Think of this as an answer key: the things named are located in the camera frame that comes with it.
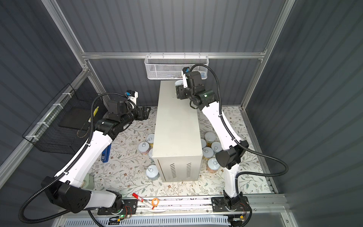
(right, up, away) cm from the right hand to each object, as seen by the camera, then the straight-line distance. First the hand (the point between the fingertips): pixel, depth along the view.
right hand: (182, 88), depth 76 cm
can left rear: (-22, -30, +18) cm, 41 cm away
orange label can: (+18, -44, +7) cm, 48 cm away
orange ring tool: (-16, -61, -1) cm, 63 cm away
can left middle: (-21, -38, +13) cm, 45 cm away
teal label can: (-18, -48, +5) cm, 51 cm away
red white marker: (-22, -60, 0) cm, 64 cm away
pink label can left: (-26, -35, +15) cm, 46 cm away
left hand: (-21, -10, -1) cm, 23 cm away
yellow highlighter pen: (-51, -13, +5) cm, 53 cm away
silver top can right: (+22, -34, +14) cm, 43 cm away
